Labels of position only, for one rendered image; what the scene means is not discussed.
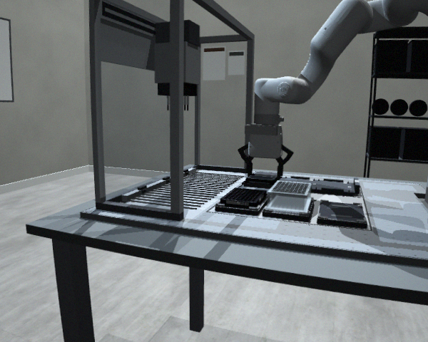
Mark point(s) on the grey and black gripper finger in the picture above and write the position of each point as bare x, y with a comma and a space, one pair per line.
282, 162
248, 160

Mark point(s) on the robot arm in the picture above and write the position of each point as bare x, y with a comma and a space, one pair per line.
350, 18

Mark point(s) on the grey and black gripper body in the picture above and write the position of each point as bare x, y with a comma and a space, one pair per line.
266, 146

